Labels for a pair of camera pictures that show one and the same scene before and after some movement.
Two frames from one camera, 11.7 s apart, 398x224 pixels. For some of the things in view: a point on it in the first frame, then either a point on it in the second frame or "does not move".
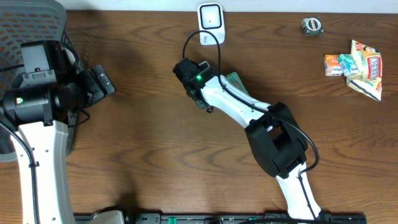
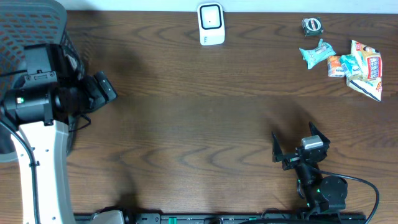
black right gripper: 201,104 → 277,153
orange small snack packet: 332,65 does not move
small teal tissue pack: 348,64 does not move
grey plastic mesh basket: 23,21 does not move
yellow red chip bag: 369,61 does not move
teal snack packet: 236,80 → 313,56
